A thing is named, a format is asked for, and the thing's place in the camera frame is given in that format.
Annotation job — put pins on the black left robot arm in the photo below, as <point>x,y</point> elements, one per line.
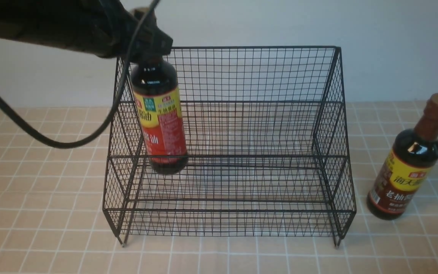
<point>103,28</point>

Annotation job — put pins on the brown label soy sauce bottle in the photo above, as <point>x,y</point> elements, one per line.
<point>412,156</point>

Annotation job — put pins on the red label soy sauce bottle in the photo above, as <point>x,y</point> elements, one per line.
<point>155,88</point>

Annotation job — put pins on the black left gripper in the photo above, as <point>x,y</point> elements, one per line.
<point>140,35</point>

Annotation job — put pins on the black wire mesh rack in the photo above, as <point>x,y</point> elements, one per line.
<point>267,142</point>

